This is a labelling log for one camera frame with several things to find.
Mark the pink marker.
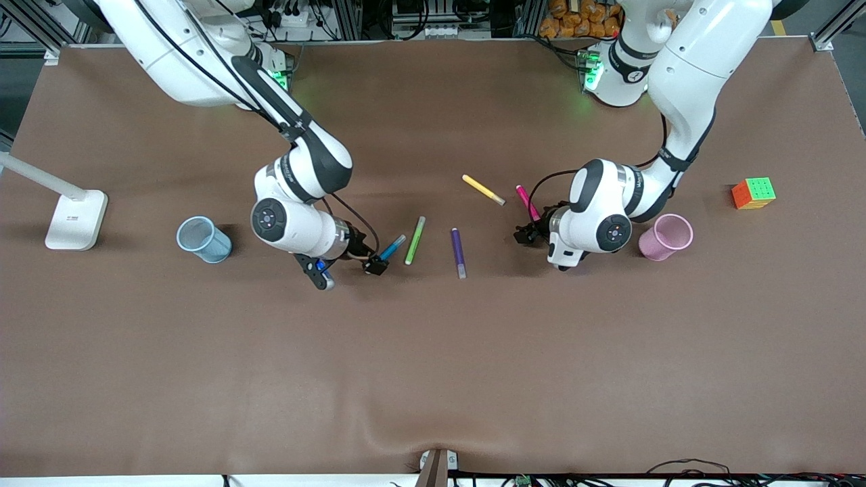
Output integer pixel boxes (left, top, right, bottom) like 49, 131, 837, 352
516, 185, 543, 223

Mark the yellow marker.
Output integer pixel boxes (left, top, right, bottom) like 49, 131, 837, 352
462, 175, 506, 206

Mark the green marker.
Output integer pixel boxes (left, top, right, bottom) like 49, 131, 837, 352
405, 216, 427, 265

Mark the purple marker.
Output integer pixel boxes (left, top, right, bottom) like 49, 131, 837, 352
451, 228, 468, 279

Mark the pink plastic cup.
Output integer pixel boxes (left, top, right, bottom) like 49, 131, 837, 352
638, 214, 694, 262

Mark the blue plastic cup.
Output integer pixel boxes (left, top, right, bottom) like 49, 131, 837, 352
177, 216, 233, 264

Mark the bag of orange items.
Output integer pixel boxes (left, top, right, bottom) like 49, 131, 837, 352
539, 0, 623, 39

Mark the colourful puzzle cube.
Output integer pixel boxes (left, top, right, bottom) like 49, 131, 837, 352
731, 177, 777, 210

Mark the white power strip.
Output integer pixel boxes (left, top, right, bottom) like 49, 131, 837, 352
260, 7, 319, 31

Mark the white lamp stand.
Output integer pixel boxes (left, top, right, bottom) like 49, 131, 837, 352
0, 152, 109, 251

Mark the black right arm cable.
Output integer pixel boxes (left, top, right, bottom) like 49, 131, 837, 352
132, 0, 381, 261

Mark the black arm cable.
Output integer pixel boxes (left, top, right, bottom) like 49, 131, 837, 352
528, 112, 672, 212
132, 0, 381, 261

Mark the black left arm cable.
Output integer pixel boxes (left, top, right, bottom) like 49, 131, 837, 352
528, 112, 672, 212

